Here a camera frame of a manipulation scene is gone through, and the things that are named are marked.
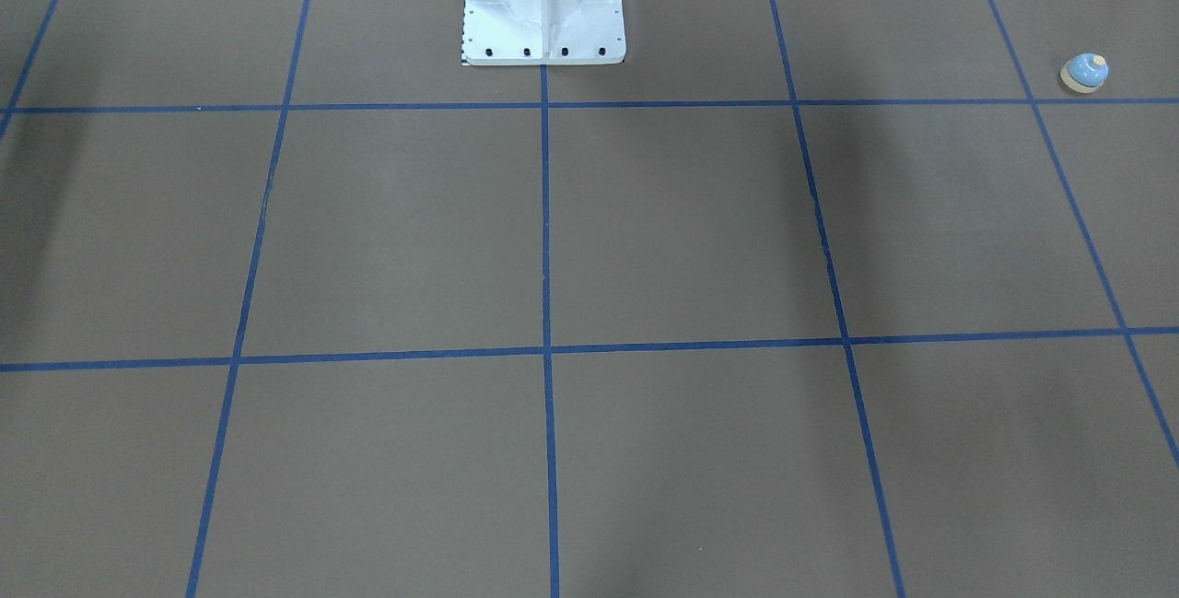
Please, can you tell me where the blue call bell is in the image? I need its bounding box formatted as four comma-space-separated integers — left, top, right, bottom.
1058, 53, 1109, 96

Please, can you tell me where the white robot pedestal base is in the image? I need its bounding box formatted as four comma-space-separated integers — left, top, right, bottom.
461, 0, 627, 66

